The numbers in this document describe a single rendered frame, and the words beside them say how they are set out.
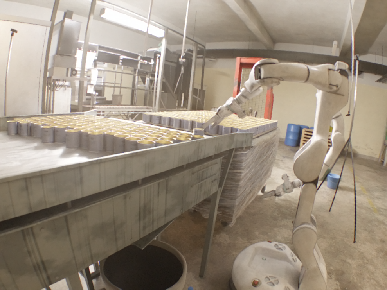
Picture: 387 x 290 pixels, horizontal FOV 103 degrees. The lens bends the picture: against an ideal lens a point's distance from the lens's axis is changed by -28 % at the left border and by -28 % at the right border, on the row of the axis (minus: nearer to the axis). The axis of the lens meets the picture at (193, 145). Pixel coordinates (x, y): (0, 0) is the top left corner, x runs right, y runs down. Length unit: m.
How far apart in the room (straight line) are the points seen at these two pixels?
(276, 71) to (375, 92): 10.22
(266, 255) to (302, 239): 0.45
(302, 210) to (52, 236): 1.17
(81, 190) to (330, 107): 1.12
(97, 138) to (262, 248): 1.33
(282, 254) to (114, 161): 1.37
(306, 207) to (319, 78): 0.70
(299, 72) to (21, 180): 0.91
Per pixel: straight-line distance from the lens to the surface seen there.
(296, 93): 10.59
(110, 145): 0.95
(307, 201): 1.26
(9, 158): 0.94
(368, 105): 10.83
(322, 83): 0.95
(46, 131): 1.13
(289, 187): 1.50
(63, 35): 3.23
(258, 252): 1.68
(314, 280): 1.50
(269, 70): 0.85
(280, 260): 1.69
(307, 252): 1.37
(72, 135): 1.00
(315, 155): 1.15
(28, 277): 0.66
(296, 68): 0.86
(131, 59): 4.70
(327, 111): 1.18
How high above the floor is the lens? 1.32
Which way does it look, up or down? 11 degrees down
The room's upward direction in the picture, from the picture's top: 6 degrees clockwise
